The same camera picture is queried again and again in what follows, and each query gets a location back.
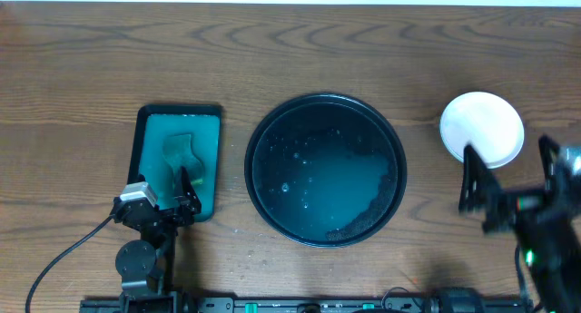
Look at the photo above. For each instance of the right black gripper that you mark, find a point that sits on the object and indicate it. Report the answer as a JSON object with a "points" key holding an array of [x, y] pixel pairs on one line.
{"points": [[513, 204]]}

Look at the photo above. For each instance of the round black tray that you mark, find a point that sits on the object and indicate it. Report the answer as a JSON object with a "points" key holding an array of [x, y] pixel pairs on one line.
{"points": [[325, 170]]}

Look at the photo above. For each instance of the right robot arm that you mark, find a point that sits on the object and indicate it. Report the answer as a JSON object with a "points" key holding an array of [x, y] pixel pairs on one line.
{"points": [[552, 251]]}

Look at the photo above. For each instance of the white plate with green stain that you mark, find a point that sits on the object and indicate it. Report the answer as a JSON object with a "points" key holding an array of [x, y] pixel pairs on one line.
{"points": [[485, 121]]}

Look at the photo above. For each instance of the black tray with green water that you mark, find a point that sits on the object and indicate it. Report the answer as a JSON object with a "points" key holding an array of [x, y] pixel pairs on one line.
{"points": [[155, 122]]}

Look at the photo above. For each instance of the black rail at table edge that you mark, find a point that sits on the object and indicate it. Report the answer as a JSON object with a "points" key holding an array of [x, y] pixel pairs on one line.
{"points": [[257, 305]]}

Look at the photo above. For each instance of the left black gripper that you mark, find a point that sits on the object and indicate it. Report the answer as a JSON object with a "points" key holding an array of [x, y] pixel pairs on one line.
{"points": [[160, 214]]}

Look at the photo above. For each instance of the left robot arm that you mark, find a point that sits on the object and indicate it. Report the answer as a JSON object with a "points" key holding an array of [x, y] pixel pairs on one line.
{"points": [[146, 265]]}

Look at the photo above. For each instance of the green yellow sponge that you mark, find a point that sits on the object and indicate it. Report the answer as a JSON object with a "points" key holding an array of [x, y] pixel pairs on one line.
{"points": [[177, 153]]}

